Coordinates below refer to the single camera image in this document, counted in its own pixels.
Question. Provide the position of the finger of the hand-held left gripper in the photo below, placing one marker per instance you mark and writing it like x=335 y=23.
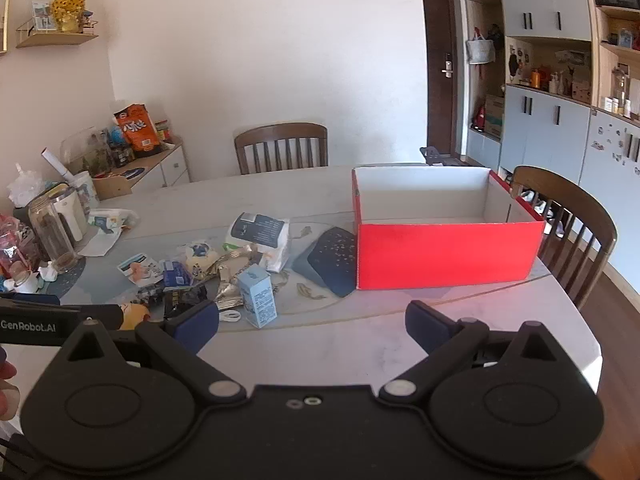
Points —
x=107 y=312
x=30 y=299

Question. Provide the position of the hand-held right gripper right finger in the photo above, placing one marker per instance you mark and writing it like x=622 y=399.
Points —
x=425 y=324

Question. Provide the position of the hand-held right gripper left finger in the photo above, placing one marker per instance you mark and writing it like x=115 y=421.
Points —
x=197 y=327

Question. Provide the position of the black snack packet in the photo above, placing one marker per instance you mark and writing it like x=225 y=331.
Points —
x=185 y=296

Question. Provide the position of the white packet with face picture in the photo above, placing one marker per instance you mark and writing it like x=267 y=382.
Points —
x=137 y=266

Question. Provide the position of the blueberry bread packet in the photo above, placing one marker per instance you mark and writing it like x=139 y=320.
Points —
x=200 y=256

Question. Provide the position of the red cardboard box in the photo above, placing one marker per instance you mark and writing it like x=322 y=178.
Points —
x=445 y=255

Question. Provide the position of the white navy wet wipes pack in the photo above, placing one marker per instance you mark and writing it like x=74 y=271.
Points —
x=257 y=237

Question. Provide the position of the person's left hand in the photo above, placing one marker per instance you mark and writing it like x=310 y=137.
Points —
x=7 y=390

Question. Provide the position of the small white cup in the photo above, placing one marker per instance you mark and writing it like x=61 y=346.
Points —
x=27 y=282

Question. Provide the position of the yellow orange object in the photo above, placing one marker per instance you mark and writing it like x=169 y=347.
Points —
x=134 y=314

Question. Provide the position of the dark blue round placemat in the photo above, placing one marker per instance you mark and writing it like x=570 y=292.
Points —
x=65 y=285

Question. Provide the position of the gold foil packet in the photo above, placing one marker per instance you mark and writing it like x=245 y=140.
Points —
x=227 y=290
x=239 y=256

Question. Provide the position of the blue snack packet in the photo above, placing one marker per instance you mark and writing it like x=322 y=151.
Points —
x=176 y=274

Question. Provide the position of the small blue white carton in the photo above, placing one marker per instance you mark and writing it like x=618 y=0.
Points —
x=257 y=297

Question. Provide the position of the clear glass jar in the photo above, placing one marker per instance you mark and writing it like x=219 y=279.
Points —
x=52 y=235

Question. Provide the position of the white paper napkin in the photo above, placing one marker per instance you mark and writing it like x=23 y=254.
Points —
x=100 y=245

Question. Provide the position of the patterned tissue pack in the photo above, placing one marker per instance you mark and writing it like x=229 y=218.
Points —
x=112 y=220

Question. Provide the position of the white electric kettle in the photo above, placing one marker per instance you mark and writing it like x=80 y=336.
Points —
x=72 y=215

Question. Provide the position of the round glass turntable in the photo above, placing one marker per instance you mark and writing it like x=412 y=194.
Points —
x=325 y=306

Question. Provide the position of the yellow-edged black tin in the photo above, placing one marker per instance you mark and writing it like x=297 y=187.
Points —
x=52 y=191

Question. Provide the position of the clear plastic bag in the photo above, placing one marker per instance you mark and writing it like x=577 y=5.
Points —
x=25 y=185

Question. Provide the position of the dark blue speckled mat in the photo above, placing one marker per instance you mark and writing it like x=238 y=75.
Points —
x=330 y=260

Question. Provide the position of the wooden tray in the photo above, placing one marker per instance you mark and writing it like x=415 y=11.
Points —
x=112 y=185

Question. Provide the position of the white paper roll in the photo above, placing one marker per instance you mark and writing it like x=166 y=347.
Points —
x=56 y=162

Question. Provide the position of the white sideboard cabinet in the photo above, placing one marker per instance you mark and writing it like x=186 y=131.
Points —
x=160 y=172

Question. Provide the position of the dark glass jar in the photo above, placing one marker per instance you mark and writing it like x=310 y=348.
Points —
x=121 y=156

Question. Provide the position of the glass fish tank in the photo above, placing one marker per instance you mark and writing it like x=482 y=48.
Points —
x=87 y=152

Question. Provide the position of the wooden chair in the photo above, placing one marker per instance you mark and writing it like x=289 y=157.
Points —
x=575 y=240
x=280 y=152

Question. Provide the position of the orange snack bag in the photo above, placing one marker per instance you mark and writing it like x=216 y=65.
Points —
x=140 y=130

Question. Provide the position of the brown door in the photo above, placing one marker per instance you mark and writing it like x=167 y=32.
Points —
x=439 y=110

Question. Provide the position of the brown cardboard box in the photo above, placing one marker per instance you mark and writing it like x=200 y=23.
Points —
x=494 y=115

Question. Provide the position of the grey white storage cabinet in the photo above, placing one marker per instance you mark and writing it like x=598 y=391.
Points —
x=550 y=125

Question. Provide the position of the hanging grey tote bag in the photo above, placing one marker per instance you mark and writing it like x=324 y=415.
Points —
x=480 y=50

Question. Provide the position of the small photo card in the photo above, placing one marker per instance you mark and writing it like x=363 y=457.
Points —
x=44 y=15

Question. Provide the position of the gold ornament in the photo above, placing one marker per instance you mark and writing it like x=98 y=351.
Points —
x=67 y=10

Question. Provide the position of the wooden wall shelf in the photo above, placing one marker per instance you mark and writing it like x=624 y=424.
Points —
x=55 y=39

